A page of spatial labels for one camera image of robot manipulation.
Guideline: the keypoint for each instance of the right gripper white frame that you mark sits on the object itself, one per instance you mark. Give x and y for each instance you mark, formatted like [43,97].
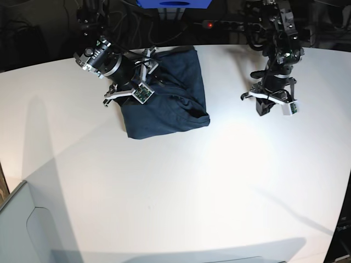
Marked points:
[126,73]

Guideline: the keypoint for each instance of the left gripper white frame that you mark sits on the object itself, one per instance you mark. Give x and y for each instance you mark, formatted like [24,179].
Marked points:
[266,99]

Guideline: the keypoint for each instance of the dark blue T-shirt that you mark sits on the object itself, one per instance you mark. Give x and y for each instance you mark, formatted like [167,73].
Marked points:
[178,103]

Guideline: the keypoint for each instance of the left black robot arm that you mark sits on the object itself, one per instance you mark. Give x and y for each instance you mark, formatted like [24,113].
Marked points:
[269,27]

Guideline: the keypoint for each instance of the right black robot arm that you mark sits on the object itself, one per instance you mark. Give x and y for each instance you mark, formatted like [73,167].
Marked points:
[103,57]

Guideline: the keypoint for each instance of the blue box with slot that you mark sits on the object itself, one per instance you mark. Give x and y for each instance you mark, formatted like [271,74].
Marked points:
[199,4]

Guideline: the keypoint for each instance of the grey panel at lower left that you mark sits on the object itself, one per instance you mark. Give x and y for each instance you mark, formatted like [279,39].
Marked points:
[31,232]

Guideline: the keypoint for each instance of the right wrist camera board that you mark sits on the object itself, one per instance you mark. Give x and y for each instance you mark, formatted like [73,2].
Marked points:
[142,92]

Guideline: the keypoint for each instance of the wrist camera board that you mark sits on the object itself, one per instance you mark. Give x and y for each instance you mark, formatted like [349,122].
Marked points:
[142,92]
[290,108]

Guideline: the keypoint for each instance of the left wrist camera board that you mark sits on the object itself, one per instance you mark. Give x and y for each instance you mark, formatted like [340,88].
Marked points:
[290,108]

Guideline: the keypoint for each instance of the aluminium mounting post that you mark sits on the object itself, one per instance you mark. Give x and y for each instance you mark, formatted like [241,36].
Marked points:
[173,14]

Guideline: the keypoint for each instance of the black power strip red switch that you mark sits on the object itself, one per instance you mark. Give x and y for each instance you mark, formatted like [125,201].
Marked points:
[231,26]

